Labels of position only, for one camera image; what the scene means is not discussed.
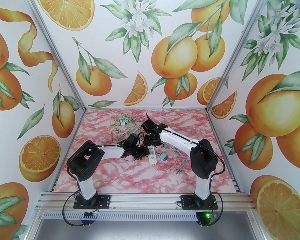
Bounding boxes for aluminium corner post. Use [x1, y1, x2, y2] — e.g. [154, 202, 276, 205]
[205, 0, 266, 113]
[29, 0, 87, 113]

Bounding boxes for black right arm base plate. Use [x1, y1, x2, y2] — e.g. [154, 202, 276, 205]
[180, 195, 218, 210]

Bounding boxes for white power strip blue sockets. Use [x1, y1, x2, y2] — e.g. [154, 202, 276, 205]
[148, 146, 158, 165]

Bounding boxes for green multi-head charging cable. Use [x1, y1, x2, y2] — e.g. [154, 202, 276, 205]
[110, 114, 146, 146]

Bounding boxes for perforated metal strip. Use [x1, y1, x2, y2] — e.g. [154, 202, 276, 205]
[39, 210, 249, 221]

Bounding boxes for black round controller with led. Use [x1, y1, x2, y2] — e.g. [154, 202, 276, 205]
[198, 212, 212, 227]

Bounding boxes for teal multi-head charging cable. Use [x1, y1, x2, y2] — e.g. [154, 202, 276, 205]
[172, 150, 188, 176]

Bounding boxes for black base power cable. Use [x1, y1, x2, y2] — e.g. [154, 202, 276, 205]
[61, 193, 100, 227]
[196, 193, 224, 227]

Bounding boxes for aluminium frame rail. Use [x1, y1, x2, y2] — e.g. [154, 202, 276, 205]
[35, 191, 258, 212]

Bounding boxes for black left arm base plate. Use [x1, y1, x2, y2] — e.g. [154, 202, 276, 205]
[73, 194, 111, 209]

